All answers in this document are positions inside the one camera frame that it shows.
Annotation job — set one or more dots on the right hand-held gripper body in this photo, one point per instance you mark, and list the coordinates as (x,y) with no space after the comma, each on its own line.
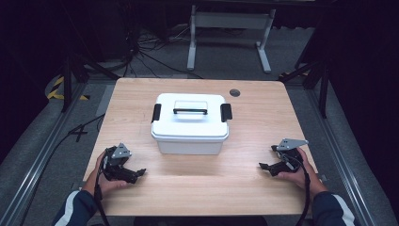
(290,157)

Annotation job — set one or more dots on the black box latch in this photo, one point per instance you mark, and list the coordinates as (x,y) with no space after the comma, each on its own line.
(156,113)
(226,112)

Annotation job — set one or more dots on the white plastic storage box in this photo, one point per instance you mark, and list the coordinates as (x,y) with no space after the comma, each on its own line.
(188,147)

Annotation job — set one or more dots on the grey round table grommet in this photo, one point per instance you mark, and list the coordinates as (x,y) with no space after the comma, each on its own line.
(234,92)

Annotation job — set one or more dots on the black tape cross mark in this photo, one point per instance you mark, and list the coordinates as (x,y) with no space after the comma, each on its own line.
(79,133)

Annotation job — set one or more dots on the person's right hand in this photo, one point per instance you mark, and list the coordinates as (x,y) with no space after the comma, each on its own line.
(309,180)

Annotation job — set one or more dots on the yellow and black floor tape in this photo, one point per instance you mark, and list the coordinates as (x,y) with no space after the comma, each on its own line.
(56,92)

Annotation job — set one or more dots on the white metal desk frame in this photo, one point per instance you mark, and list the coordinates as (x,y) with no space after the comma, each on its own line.
(230,20)

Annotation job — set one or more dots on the person's left hand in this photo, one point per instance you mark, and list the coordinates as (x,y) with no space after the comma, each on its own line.
(100,185)

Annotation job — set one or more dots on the white storage box lid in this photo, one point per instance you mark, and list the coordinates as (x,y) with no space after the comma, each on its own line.
(188,128)

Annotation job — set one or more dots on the black metal stand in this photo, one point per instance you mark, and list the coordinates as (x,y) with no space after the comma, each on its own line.
(67,84)
(323,84)

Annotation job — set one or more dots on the aluminium floor rail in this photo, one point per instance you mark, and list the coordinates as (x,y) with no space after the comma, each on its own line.
(342,157)
(37,166)

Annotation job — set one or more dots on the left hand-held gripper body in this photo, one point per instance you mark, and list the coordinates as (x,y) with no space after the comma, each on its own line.
(117,166)

